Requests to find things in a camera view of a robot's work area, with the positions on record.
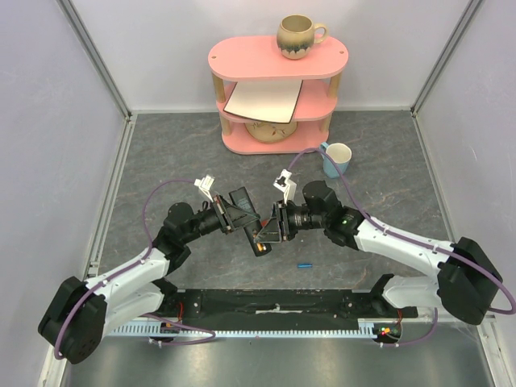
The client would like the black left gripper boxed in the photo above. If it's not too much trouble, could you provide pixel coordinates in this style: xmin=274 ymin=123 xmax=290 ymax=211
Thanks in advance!
xmin=182 ymin=193 xmax=260 ymax=243

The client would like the black remote control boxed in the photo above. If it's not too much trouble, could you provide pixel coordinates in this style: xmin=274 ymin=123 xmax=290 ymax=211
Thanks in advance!
xmin=229 ymin=187 xmax=272 ymax=257

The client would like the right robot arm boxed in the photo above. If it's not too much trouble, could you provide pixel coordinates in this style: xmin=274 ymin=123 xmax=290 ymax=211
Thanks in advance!
xmin=254 ymin=181 xmax=502 ymax=325

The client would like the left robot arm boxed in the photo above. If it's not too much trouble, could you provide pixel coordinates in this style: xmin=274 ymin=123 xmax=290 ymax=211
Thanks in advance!
xmin=38 ymin=187 xmax=260 ymax=364

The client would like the beige bird-painted bowl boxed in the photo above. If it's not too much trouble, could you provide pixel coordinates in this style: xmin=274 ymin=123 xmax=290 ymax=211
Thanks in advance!
xmin=244 ymin=121 xmax=298 ymax=144

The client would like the light blue mug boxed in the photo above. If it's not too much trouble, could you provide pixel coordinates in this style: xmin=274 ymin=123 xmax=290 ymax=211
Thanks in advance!
xmin=319 ymin=142 xmax=352 ymax=178

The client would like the pink three-tier shelf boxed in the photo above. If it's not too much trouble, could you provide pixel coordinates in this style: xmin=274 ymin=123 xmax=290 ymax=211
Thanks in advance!
xmin=208 ymin=35 xmax=348 ymax=155

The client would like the white square plate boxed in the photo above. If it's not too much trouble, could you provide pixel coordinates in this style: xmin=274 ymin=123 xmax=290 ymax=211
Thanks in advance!
xmin=223 ymin=79 xmax=303 ymax=123

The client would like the beige ceramic mug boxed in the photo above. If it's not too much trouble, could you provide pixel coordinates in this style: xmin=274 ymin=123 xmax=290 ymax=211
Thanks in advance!
xmin=276 ymin=15 xmax=329 ymax=60

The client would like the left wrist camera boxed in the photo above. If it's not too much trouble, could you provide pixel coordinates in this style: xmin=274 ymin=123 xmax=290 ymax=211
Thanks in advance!
xmin=194 ymin=174 xmax=214 ymax=202

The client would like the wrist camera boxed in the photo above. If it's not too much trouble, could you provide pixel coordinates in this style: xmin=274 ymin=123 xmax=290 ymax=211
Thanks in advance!
xmin=194 ymin=174 xmax=214 ymax=202
xmin=273 ymin=169 xmax=297 ymax=203

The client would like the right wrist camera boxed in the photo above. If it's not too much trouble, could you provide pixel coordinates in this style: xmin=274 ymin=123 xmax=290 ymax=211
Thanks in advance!
xmin=273 ymin=169 xmax=297 ymax=203

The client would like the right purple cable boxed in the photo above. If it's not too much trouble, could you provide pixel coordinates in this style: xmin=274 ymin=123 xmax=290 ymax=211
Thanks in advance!
xmin=288 ymin=148 xmax=516 ymax=348

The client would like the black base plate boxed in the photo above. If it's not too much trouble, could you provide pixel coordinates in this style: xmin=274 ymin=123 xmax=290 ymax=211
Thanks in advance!
xmin=156 ymin=289 xmax=418 ymax=331

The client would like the white cable duct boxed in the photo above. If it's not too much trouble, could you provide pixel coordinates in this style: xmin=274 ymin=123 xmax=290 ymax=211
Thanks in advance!
xmin=109 ymin=318 xmax=401 ymax=339

